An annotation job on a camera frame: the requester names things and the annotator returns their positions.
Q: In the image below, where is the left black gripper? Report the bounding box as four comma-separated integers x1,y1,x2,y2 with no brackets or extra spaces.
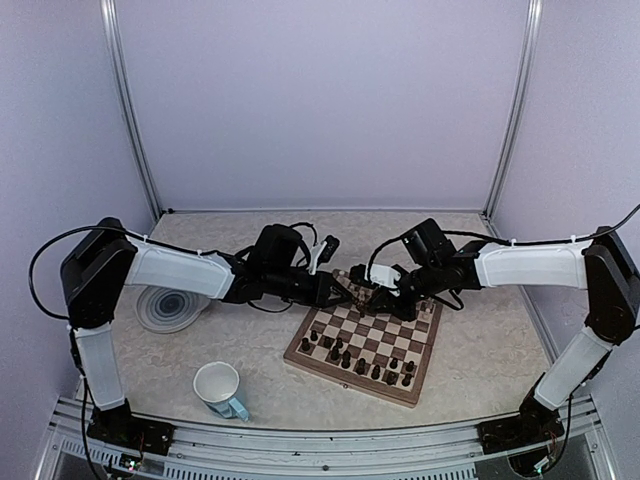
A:
266,266,352,308

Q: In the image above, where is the dark knight piece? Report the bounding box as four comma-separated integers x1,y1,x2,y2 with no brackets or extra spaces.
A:
354,295,367,318

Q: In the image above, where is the dark bishop piece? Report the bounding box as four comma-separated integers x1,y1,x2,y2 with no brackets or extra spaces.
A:
355,358,366,375

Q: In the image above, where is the dark queen piece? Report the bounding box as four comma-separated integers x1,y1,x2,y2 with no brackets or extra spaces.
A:
370,365,381,380

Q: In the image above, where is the dark rook piece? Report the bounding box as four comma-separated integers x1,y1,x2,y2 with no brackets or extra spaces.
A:
385,371,398,386

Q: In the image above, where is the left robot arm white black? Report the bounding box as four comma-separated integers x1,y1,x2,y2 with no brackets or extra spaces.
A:
60,217,352,445

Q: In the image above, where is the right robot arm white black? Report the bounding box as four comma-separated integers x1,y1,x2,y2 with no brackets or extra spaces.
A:
349,218,639,444

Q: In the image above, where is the wooden chess board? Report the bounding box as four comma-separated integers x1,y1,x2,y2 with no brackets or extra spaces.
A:
283,269,443,408

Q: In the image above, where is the light blue mug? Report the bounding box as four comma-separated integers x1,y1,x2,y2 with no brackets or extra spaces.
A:
192,361,250,422

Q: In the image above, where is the grey silicone round lid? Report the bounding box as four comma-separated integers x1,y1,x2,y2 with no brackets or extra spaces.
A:
135,286,211,334

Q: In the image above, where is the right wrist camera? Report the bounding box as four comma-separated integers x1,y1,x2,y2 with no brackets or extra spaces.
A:
349,264,401,290

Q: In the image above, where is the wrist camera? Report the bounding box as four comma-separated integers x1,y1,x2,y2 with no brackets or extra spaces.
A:
349,264,401,290
307,235,340,275

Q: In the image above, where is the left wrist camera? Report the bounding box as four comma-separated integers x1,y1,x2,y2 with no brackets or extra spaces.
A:
307,235,340,275

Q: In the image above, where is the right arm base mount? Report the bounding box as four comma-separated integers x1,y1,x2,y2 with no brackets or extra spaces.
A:
477,412,565,454

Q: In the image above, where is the front aluminium rail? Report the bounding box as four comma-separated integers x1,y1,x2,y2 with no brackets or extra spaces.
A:
31,396,623,479

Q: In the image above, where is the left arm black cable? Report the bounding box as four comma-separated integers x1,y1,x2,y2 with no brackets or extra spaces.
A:
27,226,121,321

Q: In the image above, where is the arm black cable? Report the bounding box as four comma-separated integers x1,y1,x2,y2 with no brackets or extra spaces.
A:
27,226,121,321
597,202,640,236

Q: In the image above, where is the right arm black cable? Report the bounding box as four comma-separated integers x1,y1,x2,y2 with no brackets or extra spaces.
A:
597,202,640,236

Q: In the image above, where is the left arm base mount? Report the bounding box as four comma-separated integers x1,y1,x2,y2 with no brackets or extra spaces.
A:
87,409,175,456

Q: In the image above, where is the right aluminium frame post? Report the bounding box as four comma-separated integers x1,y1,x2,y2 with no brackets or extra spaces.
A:
483,0,544,222

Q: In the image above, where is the aluminium frame post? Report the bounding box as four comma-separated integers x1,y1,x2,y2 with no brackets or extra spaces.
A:
483,0,544,222
100,0,163,221

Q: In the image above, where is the left aluminium frame post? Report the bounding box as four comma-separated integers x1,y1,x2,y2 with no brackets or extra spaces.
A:
100,0,163,221

